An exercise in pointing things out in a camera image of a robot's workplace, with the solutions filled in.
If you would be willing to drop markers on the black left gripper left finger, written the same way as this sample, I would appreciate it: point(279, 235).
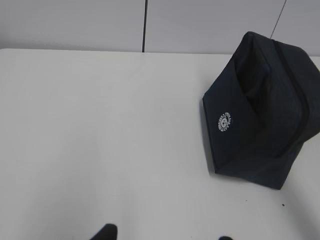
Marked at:
point(107, 231)

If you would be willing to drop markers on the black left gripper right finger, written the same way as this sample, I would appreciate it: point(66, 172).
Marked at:
point(225, 238)

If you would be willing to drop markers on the dark blue fabric lunch bag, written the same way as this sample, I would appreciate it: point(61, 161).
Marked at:
point(261, 109)

